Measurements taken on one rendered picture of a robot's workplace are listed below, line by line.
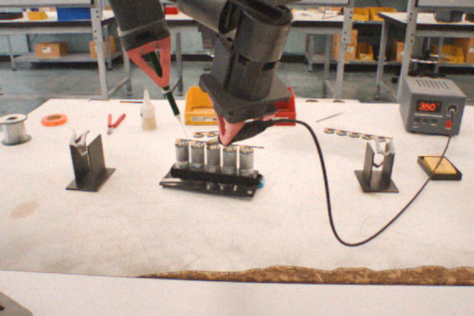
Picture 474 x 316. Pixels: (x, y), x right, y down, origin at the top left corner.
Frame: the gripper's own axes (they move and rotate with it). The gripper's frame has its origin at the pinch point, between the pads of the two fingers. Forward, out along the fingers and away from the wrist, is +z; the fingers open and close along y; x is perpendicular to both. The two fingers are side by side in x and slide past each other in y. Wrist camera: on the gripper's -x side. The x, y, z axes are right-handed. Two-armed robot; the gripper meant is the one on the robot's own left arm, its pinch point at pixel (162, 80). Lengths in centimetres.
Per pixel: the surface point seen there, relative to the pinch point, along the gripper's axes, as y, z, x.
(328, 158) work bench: 1.3, 26.6, -23.6
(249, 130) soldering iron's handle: -17.3, 5.0, -6.9
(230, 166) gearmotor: -3.1, 16.8, -4.8
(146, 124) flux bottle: 26.2, 15.1, 6.2
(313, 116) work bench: 23.9, 29.1, -31.3
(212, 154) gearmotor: -1.5, 14.3, -2.8
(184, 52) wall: 440, 101, -53
